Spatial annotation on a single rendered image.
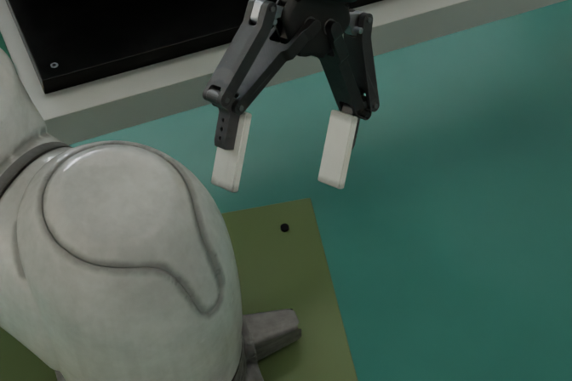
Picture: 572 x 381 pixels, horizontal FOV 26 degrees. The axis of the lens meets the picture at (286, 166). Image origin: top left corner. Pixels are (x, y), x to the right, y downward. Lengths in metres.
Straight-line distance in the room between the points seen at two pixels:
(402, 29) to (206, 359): 0.69
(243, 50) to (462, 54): 1.60
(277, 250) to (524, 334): 1.03
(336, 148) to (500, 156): 1.27
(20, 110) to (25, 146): 0.03
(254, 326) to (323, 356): 0.07
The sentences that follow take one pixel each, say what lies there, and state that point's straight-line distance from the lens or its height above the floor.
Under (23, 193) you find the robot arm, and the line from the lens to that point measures 0.96.
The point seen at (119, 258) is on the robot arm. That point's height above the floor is 1.06.
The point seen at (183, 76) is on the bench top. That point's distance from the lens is 1.45.
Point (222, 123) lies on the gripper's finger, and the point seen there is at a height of 0.98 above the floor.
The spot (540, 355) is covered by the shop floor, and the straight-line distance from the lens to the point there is 2.14.
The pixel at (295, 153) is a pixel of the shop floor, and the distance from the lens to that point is 2.39.
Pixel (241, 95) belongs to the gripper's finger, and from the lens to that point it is 1.05.
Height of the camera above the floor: 1.74
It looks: 47 degrees down
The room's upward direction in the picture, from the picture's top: straight up
